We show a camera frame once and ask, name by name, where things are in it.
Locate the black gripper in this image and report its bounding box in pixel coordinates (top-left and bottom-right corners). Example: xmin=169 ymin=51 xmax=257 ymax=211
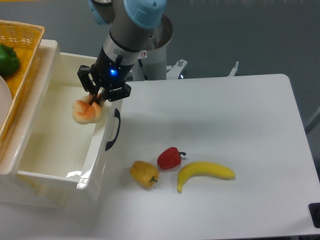
xmin=77 ymin=47 xmax=133 ymax=103

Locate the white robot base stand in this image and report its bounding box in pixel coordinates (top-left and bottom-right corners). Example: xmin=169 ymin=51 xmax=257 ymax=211
xmin=131 ymin=15 xmax=239 ymax=82

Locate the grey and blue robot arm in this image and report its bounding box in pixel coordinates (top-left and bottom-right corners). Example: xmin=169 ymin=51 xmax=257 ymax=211
xmin=77 ymin=0 xmax=167 ymax=105

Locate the open upper white drawer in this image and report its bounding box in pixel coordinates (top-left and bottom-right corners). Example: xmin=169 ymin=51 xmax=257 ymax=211
xmin=15 ymin=52 xmax=123 ymax=208

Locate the white drawer cabinet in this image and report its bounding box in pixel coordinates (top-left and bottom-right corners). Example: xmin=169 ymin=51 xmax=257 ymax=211
xmin=0 ymin=39 xmax=60 ymax=207

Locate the yellow bell pepper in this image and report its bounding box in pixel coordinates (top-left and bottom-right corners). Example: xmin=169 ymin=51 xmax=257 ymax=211
xmin=129 ymin=160 xmax=160 ymax=189

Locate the red bell pepper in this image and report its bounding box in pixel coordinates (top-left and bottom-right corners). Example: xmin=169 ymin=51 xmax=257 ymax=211
xmin=157 ymin=146 xmax=186 ymax=170

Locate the yellow woven basket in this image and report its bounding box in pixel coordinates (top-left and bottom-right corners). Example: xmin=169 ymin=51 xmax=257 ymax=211
xmin=0 ymin=20 xmax=45 ymax=143

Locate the green bell pepper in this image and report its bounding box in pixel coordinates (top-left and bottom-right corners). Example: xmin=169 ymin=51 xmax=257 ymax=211
xmin=0 ymin=43 xmax=21 ymax=78

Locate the white plate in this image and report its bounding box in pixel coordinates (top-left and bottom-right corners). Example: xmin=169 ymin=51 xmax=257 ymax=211
xmin=0 ymin=77 xmax=13 ymax=127

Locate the yellow banana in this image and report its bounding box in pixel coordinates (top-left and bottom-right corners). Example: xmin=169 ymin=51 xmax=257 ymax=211
xmin=177 ymin=161 xmax=236 ymax=193

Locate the black drawer handle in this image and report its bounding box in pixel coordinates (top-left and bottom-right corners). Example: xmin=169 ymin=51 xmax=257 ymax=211
xmin=105 ymin=108 xmax=122 ymax=152

